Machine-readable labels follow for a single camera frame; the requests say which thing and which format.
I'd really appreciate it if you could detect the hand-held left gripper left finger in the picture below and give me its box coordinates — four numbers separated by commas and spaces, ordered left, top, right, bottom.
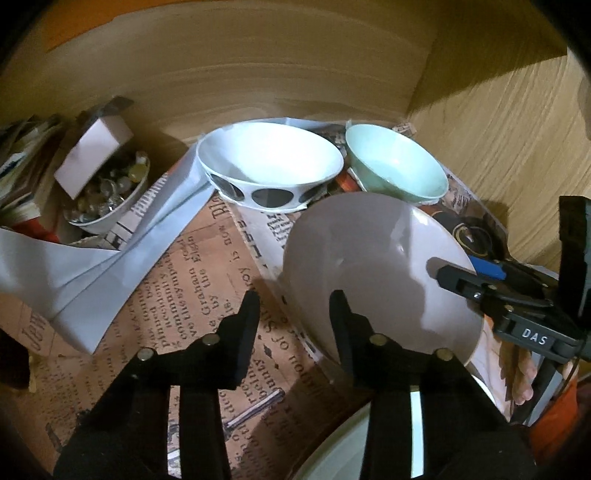
53, 290, 262, 480

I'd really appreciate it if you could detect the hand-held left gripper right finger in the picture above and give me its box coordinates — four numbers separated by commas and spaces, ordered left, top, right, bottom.
329, 290, 541, 480

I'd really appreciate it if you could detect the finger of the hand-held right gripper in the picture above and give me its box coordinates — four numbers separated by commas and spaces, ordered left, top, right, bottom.
436, 264, 552, 315
473, 257, 555, 301

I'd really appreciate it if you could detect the pinkish grey bowl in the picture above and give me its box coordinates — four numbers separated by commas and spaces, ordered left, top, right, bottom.
281, 193, 486, 386

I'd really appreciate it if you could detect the mint green bowl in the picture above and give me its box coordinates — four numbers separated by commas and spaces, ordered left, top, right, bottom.
344, 124, 450, 205

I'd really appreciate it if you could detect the person's right hand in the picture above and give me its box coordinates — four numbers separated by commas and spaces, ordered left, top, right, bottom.
505, 344, 539, 407

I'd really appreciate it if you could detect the newspaper print mat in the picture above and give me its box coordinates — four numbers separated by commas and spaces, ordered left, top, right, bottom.
0, 124, 513, 480

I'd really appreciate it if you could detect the mint green plate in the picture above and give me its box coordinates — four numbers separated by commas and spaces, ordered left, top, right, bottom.
295, 390, 462, 480

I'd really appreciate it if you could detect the white paper strip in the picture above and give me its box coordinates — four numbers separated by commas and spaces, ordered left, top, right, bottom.
0, 148, 218, 356

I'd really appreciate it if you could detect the small bowl of beads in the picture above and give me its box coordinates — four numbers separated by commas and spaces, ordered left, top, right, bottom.
62, 150, 151, 235

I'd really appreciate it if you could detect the white bowl with dark spots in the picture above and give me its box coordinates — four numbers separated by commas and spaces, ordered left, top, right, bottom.
196, 119, 345, 212

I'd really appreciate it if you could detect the white cardboard piece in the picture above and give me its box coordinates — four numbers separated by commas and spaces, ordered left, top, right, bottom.
54, 96, 136, 199

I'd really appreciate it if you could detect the stack of magazines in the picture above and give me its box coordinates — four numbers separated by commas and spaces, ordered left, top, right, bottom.
0, 115, 65, 227

